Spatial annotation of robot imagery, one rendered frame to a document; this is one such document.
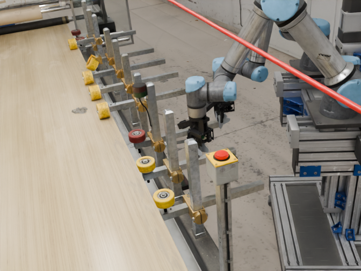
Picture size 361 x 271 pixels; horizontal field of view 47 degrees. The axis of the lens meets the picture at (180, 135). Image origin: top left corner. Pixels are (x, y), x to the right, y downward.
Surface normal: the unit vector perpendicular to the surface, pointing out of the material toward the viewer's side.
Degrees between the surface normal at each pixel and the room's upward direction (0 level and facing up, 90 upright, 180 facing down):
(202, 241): 0
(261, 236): 0
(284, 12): 84
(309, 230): 0
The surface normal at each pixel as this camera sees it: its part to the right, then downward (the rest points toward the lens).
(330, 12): -0.90, 0.29
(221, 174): 0.34, 0.45
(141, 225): -0.09, -0.86
